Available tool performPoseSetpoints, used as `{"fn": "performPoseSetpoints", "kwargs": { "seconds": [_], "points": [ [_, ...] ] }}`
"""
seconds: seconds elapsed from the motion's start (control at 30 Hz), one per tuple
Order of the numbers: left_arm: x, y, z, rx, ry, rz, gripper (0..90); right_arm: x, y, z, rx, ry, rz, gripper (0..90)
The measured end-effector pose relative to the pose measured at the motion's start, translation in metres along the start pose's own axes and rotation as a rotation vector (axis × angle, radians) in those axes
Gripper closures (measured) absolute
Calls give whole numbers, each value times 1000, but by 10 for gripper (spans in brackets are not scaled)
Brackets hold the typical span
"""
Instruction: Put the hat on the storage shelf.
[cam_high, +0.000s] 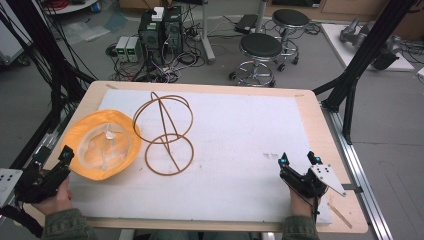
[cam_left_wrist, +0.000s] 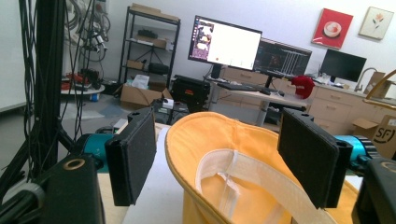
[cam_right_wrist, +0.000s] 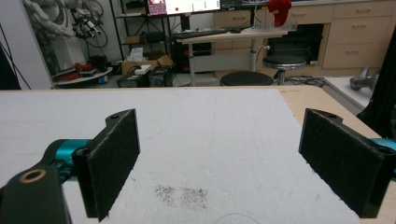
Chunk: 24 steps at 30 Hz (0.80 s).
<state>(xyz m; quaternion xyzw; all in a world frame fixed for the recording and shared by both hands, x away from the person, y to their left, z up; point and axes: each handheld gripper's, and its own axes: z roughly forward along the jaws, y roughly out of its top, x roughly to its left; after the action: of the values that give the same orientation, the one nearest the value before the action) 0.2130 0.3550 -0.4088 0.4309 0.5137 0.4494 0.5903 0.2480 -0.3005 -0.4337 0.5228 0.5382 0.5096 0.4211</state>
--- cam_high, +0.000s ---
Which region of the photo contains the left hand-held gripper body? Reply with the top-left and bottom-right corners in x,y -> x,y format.
0,162 -> 72,208

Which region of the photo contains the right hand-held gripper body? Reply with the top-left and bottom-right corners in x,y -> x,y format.
279,163 -> 348,200

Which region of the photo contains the orange bucket hat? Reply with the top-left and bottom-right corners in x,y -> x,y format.
60,109 -> 144,182

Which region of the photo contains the person's right hand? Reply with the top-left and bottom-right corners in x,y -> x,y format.
288,189 -> 323,219

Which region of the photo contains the person's left hand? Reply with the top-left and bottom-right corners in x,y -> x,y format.
31,174 -> 74,217

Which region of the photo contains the thin wooden stick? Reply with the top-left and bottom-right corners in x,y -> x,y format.
327,201 -> 354,230

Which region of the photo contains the white foam mat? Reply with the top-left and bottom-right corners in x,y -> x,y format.
68,88 -> 334,225

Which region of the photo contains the white floor board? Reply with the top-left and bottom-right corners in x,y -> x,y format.
320,22 -> 416,73

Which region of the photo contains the black round stool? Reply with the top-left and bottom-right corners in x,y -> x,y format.
228,32 -> 284,89
271,8 -> 311,73

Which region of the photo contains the grey power supply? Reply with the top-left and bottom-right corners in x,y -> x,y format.
125,36 -> 143,63
114,35 -> 130,63

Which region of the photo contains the clear plastic sheet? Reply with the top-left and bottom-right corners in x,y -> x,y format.
62,19 -> 112,44

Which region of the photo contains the black flat case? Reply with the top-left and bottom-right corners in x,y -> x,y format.
234,13 -> 260,35

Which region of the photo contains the black computer tower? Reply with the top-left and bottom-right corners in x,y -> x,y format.
137,11 -> 166,66
162,5 -> 185,57

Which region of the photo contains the round white table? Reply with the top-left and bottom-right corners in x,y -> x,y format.
42,0 -> 100,16

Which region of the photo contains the grey metal table leg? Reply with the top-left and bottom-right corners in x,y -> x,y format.
199,0 -> 217,65

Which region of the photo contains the white box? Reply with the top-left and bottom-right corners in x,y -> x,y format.
151,6 -> 166,23

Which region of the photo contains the black strap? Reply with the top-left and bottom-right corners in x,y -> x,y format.
0,203 -> 45,239

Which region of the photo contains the aluminium rail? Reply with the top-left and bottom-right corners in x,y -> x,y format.
320,103 -> 395,240

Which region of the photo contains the black metal frame stand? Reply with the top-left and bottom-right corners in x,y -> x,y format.
312,0 -> 420,146
0,0 -> 98,171

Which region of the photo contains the brown wire hat stand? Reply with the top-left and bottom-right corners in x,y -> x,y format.
132,91 -> 195,177

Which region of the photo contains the tangle of cables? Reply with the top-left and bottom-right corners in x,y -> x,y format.
105,19 -> 209,84

